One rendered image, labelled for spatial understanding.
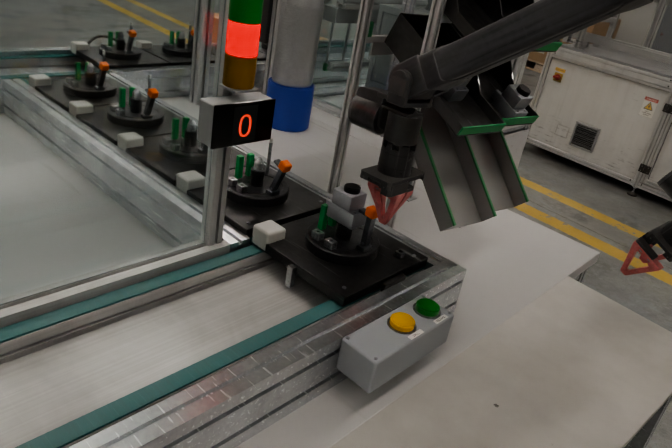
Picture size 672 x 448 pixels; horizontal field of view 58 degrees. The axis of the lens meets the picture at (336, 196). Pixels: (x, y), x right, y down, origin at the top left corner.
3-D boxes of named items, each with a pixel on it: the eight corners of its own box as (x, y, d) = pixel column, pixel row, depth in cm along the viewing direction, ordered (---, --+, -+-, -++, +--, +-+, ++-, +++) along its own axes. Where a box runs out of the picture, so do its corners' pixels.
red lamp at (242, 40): (264, 57, 93) (267, 25, 91) (238, 58, 90) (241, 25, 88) (243, 49, 96) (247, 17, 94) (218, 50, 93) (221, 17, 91)
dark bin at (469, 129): (499, 132, 123) (521, 106, 118) (456, 137, 115) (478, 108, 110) (427, 43, 135) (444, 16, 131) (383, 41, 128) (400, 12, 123)
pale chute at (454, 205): (481, 222, 130) (497, 215, 127) (439, 232, 122) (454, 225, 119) (438, 104, 136) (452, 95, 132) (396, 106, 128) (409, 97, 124)
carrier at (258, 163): (332, 211, 131) (342, 158, 126) (245, 239, 114) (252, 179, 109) (260, 170, 145) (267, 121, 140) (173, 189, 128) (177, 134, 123)
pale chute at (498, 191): (514, 207, 141) (529, 201, 137) (477, 215, 133) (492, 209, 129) (473, 98, 146) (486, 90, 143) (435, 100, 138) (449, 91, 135)
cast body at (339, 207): (366, 224, 111) (373, 190, 108) (350, 230, 108) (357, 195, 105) (334, 206, 116) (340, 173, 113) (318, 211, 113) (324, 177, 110)
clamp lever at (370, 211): (372, 245, 110) (381, 209, 106) (365, 248, 108) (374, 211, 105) (357, 236, 112) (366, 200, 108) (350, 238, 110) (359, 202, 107)
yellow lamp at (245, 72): (260, 88, 95) (264, 58, 93) (235, 91, 92) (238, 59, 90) (240, 79, 98) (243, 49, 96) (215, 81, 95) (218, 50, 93)
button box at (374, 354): (446, 342, 104) (455, 313, 101) (368, 395, 89) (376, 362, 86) (414, 321, 108) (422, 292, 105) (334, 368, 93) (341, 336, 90)
